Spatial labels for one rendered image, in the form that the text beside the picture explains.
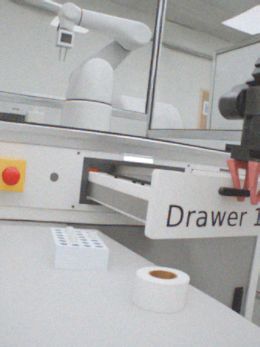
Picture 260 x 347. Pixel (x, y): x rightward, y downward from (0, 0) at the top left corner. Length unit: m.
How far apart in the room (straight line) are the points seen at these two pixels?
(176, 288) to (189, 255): 0.66
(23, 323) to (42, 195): 0.50
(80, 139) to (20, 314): 0.55
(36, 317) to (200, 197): 0.35
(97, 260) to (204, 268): 0.63
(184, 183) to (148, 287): 0.22
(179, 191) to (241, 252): 0.68
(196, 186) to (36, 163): 0.39
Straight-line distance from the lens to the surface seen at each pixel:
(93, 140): 0.89
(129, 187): 0.69
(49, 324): 0.40
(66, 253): 0.56
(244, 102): 0.68
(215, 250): 1.17
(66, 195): 0.87
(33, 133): 0.85
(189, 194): 0.61
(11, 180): 0.77
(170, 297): 0.45
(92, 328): 0.40
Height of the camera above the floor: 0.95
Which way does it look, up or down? 3 degrees down
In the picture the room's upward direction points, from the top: 7 degrees clockwise
